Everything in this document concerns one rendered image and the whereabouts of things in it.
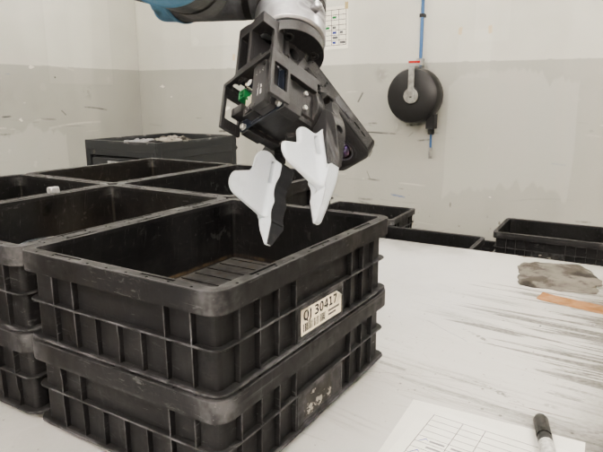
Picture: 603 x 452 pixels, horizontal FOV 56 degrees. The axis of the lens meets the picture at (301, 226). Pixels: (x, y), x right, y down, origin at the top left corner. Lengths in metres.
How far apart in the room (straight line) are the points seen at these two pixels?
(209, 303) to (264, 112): 0.18
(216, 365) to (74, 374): 0.23
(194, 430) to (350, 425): 0.22
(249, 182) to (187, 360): 0.19
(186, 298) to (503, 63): 3.58
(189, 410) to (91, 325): 0.16
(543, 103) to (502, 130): 0.29
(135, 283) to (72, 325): 0.14
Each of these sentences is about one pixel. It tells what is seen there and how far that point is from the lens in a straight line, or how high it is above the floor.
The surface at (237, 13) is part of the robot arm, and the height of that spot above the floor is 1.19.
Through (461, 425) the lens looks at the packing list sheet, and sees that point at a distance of 0.78.
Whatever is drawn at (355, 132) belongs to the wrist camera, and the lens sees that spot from 0.59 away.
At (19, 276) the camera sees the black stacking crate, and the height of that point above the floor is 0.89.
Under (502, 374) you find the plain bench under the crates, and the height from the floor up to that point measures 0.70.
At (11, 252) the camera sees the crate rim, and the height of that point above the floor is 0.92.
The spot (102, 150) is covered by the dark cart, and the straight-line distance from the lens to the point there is 2.85.
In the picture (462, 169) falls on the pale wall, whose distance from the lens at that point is 4.07.
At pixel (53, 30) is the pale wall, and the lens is 5.00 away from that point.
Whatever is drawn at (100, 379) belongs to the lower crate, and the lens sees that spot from 0.68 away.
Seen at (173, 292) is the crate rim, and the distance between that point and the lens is 0.55.
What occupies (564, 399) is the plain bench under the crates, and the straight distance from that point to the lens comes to 0.89.
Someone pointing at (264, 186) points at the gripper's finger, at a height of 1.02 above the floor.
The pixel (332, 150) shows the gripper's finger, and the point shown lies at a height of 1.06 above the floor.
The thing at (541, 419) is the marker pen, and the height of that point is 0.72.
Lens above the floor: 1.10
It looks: 13 degrees down
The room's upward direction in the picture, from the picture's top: straight up
